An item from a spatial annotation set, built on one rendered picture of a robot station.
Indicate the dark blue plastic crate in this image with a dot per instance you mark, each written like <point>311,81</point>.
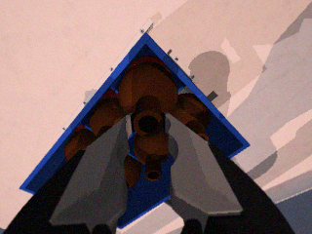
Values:
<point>145,195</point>

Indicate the grey metal rail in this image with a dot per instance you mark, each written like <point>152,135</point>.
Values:
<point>213,97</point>

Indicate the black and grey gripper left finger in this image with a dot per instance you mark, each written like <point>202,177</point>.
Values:
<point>89,189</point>

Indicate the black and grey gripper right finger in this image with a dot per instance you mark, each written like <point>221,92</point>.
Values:
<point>207,185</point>

